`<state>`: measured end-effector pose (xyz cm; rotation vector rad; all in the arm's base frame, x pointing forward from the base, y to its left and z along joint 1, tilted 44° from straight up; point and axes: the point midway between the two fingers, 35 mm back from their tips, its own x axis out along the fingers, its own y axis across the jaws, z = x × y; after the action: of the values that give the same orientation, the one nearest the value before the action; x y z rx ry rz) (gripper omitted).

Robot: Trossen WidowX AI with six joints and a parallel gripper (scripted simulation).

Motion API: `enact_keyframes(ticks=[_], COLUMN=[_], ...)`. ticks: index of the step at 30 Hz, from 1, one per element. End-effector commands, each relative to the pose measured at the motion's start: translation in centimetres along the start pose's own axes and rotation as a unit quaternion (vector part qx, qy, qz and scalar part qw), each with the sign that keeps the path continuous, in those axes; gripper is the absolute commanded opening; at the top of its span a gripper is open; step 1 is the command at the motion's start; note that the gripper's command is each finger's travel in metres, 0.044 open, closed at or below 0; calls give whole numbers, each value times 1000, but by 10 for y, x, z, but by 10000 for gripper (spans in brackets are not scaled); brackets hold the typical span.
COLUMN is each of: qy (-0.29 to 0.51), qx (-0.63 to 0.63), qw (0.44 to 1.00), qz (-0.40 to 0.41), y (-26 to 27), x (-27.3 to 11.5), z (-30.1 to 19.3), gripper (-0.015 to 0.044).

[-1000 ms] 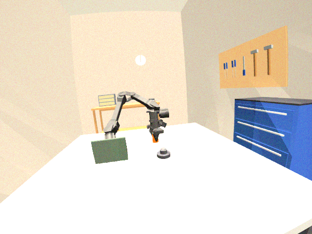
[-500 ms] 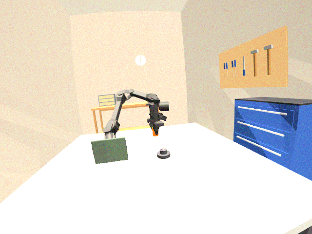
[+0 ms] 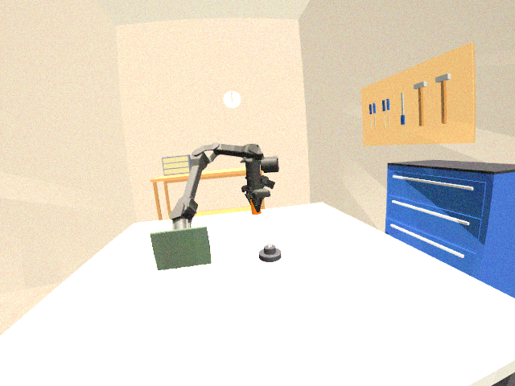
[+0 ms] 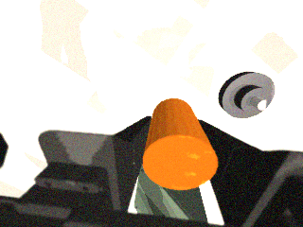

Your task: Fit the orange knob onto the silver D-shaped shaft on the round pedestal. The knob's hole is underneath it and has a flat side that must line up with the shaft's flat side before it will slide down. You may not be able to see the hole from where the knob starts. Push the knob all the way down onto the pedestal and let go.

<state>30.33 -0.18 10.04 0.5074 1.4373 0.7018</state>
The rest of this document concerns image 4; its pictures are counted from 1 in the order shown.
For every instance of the orange knob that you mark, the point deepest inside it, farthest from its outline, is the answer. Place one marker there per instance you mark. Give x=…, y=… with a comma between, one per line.
x=178, y=154

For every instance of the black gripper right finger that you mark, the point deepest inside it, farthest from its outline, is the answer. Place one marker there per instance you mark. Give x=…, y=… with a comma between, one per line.
x=247, y=177

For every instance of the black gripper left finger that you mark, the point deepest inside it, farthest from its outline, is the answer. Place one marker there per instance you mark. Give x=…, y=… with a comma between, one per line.
x=120, y=153

